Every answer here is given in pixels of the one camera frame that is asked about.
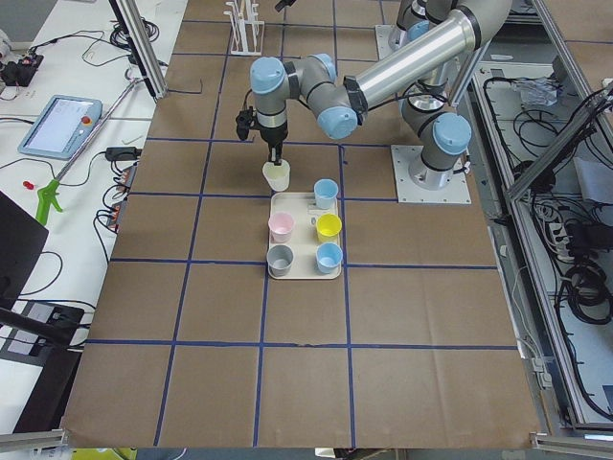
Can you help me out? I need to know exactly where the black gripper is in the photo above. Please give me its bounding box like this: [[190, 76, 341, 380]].
[[257, 112, 288, 163]]

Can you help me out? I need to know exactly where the white ikea cup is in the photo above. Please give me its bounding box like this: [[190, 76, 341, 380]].
[[262, 160, 291, 192]]

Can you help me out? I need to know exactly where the light blue cup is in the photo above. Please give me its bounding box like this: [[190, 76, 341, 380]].
[[313, 178, 339, 210], [316, 241, 343, 274]]

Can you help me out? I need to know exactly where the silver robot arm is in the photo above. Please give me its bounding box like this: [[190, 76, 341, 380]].
[[388, 0, 457, 50], [236, 1, 512, 166]]

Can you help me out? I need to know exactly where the pink cup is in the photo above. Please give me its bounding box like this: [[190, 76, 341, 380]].
[[268, 212, 295, 243]]

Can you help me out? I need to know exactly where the yellow cup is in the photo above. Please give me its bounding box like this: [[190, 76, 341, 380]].
[[315, 214, 342, 242]]

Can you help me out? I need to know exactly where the grey cup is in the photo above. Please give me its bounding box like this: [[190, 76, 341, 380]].
[[266, 244, 294, 278]]

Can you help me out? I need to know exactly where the beige serving tray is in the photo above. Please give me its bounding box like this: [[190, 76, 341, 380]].
[[268, 192, 342, 280]]

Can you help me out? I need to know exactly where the black power adapter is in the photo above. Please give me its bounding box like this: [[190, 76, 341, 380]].
[[104, 147, 142, 162]]

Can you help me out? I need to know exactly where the teach pendant tablet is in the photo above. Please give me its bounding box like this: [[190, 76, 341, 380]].
[[18, 95, 102, 160]]

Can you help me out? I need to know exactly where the reacher grabber tool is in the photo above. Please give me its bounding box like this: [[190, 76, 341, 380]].
[[35, 78, 145, 226]]

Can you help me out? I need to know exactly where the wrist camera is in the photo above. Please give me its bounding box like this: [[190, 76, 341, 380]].
[[236, 106, 257, 141]]

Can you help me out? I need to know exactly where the white wire cup rack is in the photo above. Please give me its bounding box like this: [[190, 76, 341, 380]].
[[224, 0, 265, 57]]

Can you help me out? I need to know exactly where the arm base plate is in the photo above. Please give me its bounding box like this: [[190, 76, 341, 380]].
[[375, 24, 406, 60], [391, 145, 471, 205]]

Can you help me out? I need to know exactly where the aluminium frame post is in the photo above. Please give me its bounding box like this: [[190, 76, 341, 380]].
[[109, 0, 168, 101]]

